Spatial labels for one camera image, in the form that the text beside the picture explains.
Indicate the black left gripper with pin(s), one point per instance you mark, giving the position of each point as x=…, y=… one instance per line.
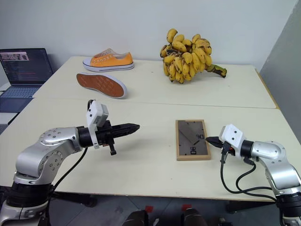
x=105, y=135

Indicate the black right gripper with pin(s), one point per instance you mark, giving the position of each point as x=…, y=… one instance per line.
x=227, y=147

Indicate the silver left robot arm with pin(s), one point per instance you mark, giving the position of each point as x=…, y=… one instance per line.
x=44, y=151

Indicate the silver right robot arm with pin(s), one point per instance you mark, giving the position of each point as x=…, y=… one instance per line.
x=275, y=160

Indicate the dark open laptop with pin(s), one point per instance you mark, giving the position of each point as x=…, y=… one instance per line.
x=23, y=68

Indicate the orange canvas sneaker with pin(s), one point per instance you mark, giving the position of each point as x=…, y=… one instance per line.
x=101, y=83
x=110, y=62

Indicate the red floor marker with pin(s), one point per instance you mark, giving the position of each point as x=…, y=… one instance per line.
x=187, y=207
x=148, y=208

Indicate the dark rounded shape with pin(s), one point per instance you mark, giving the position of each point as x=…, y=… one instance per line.
x=138, y=219
x=194, y=217

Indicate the black table base bar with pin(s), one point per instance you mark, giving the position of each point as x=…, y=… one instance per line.
x=75, y=199

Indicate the yellow banana bunch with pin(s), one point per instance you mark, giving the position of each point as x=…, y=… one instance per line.
x=185, y=58

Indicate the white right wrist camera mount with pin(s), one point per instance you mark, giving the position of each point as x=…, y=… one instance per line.
x=232, y=137

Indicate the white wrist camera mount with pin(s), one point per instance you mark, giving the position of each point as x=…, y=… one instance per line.
x=95, y=117
x=232, y=137

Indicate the wooden picture frame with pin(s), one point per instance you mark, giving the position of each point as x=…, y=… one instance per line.
x=191, y=140

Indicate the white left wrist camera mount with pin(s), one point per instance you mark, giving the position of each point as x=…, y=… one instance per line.
x=95, y=117

